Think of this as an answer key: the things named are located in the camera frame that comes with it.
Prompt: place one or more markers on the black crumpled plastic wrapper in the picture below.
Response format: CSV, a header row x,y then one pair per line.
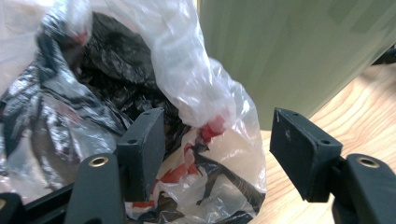
x,y
118,62

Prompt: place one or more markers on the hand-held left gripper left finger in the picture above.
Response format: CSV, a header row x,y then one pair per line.
x,y
143,155

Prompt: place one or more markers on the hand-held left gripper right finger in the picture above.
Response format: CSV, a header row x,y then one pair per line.
x,y
302,155

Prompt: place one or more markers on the green bin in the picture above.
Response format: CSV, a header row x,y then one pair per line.
x,y
280,56

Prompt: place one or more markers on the translucent white plastic bag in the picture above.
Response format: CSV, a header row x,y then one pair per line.
x,y
199,81

